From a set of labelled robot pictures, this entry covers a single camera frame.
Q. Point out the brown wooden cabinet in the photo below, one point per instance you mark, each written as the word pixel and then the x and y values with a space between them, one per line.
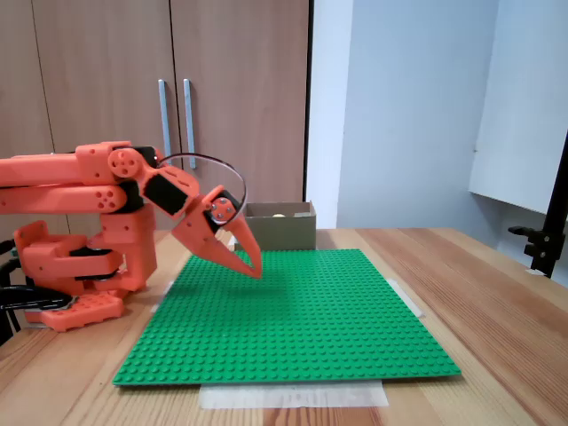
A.
pixel 111 35

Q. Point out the wide clear tape strip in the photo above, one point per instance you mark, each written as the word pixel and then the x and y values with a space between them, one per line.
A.
pixel 293 397

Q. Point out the black camera stand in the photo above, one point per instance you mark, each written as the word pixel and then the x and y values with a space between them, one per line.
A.
pixel 543 248

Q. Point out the green studded baseplate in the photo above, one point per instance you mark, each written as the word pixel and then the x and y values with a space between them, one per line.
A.
pixel 355 333

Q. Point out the white wall panel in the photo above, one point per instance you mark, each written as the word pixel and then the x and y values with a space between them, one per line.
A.
pixel 523 111

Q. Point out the open cardboard box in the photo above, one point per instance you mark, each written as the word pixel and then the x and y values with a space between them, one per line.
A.
pixel 284 231

